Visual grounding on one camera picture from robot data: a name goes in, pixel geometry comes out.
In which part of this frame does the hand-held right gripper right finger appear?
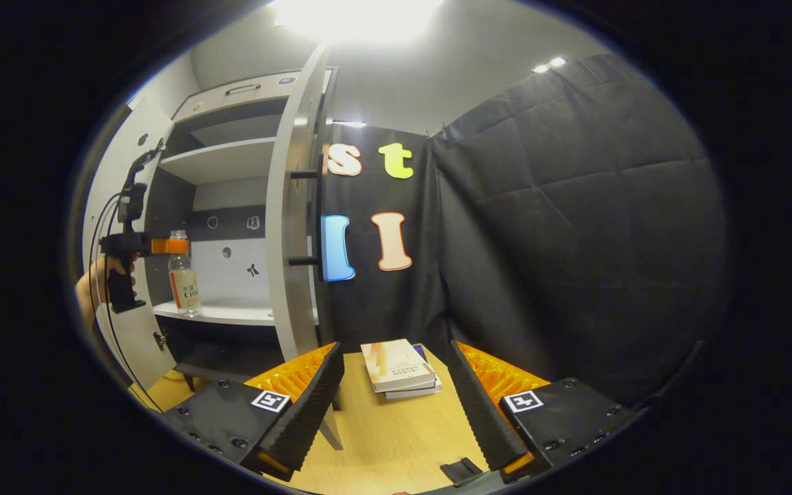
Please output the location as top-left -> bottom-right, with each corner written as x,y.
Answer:
448,340 -> 637,485

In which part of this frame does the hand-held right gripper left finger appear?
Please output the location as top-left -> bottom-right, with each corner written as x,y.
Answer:
160,342 -> 345,482

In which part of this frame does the clear plastic bottle orange label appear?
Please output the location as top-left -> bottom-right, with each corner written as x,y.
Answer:
168,230 -> 203,318

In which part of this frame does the grey cabinet door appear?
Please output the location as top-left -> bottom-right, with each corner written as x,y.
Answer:
82,96 -> 177,393
263,43 -> 345,451

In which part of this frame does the grey cabinet with shelves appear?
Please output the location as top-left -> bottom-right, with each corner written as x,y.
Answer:
145,67 -> 338,393

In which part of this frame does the black flat object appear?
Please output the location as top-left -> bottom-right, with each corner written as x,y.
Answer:
439,456 -> 484,486

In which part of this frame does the beige cover book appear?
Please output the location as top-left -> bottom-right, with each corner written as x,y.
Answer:
360,338 -> 437,394

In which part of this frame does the large ceiling light panel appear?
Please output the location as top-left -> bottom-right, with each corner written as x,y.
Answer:
272,0 -> 445,42

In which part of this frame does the black cable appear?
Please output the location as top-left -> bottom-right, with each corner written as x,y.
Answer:
89,192 -> 163,413

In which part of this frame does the black door handle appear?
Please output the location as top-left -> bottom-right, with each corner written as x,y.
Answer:
289,155 -> 328,269

